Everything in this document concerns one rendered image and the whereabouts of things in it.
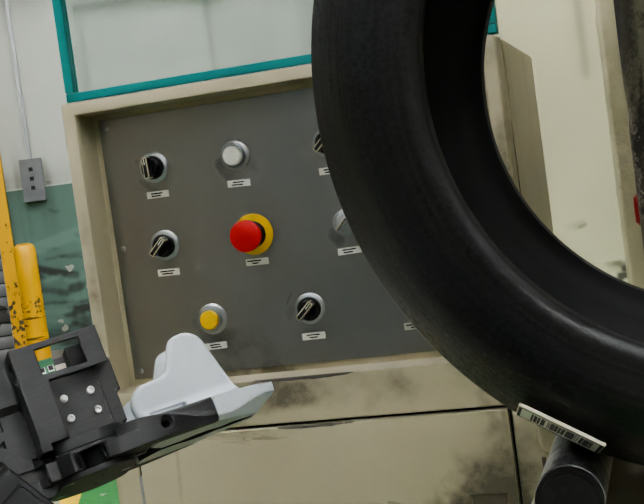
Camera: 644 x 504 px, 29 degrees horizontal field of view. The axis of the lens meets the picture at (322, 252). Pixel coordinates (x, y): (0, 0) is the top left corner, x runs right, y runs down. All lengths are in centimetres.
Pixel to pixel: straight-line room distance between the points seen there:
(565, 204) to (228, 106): 278
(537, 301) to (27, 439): 32
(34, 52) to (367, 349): 844
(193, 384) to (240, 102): 85
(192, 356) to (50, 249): 906
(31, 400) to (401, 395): 83
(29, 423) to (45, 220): 909
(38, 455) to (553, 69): 364
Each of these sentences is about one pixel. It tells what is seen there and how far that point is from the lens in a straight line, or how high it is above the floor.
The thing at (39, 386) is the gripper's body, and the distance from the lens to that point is 72.
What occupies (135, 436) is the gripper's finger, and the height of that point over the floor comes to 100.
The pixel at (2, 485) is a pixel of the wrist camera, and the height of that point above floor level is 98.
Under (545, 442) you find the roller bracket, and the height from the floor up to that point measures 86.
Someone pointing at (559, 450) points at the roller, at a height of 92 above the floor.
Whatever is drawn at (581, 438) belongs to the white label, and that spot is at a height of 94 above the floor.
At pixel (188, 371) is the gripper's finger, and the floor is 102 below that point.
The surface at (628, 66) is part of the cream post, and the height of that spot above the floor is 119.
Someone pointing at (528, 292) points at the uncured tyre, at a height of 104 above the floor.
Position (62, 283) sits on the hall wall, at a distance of 981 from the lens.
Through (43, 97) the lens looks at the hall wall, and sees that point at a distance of 984.
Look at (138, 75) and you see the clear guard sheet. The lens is 160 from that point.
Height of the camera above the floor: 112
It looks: 3 degrees down
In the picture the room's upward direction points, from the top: 8 degrees counter-clockwise
